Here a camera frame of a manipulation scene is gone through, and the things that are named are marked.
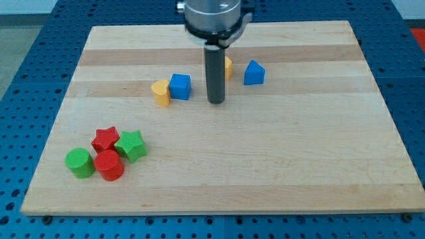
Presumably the blue triangular block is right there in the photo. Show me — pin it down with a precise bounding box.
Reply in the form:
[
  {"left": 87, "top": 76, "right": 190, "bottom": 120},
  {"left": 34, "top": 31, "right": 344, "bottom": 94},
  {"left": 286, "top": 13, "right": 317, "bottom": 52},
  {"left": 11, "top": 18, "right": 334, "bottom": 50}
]
[{"left": 244, "top": 60, "right": 266, "bottom": 85}]

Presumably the red cylinder block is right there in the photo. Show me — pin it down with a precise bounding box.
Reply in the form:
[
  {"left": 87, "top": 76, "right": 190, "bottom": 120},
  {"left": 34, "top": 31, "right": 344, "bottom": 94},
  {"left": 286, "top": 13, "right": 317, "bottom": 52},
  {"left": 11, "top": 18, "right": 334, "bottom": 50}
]
[{"left": 94, "top": 150, "right": 125, "bottom": 181}]

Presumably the red star block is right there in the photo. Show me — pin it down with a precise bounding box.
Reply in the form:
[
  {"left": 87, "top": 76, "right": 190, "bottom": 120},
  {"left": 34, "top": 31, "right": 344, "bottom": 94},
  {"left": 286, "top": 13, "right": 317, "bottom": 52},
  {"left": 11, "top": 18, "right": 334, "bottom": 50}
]
[{"left": 91, "top": 126, "right": 120, "bottom": 153}]

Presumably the green star block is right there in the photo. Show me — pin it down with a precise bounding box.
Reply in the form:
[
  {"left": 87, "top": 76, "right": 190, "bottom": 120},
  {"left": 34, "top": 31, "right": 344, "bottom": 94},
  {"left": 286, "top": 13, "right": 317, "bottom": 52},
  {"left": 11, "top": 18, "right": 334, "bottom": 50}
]
[{"left": 114, "top": 130, "right": 147, "bottom": 164}]

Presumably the yellow heart block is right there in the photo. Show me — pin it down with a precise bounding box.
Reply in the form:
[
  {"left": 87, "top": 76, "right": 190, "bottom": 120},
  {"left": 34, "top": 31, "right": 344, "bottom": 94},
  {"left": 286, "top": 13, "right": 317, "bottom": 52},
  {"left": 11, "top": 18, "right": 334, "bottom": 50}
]
[{"left": 151, "top": 80, "right": 171, "bottom": 107}]

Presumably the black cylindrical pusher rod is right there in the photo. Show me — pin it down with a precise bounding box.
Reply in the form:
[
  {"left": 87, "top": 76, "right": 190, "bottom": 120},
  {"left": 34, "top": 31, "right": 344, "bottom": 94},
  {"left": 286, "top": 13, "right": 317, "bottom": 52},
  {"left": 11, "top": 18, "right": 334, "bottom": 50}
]
[{"left": 204, "top": 45, "right": 225, "bottom": 104}]

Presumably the yellow block behind rod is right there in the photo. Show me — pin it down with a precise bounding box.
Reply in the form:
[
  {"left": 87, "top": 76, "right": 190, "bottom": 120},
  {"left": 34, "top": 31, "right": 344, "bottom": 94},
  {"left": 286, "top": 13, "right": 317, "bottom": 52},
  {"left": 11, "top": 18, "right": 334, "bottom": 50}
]
[{"left": 224, "top": 56, "right": 233, "bottom": 80}]

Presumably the blue cube block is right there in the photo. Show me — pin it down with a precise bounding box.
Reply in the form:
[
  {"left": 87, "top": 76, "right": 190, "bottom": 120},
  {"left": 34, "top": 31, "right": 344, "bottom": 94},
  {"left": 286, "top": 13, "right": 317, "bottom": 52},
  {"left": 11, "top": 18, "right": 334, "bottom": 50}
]
[{"left": 169, "top": 74, "right": 192, "bottom": 100}]

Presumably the blue perforated metal table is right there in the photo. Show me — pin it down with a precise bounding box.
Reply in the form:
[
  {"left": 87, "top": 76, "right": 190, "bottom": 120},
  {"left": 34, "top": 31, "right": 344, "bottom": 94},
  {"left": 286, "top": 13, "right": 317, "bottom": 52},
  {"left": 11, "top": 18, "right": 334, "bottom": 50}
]
[{"left": 1, "top": 0, "right": 424, "bottom": 238}]

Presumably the wooden board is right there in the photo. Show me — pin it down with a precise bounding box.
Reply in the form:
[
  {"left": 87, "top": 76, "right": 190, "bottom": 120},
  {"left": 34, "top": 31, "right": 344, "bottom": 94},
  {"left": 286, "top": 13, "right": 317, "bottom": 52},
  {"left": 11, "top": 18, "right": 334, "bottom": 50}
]
[{"left": 21, "top": 21, "right": 424, "bottom": 216}]

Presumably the green cylinder block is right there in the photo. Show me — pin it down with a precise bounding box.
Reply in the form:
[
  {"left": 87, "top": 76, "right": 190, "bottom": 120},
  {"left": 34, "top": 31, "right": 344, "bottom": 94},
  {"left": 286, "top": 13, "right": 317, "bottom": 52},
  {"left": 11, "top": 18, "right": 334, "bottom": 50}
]
[{"left": 64, "top": 147, "right": 96, "bottom": 179}]

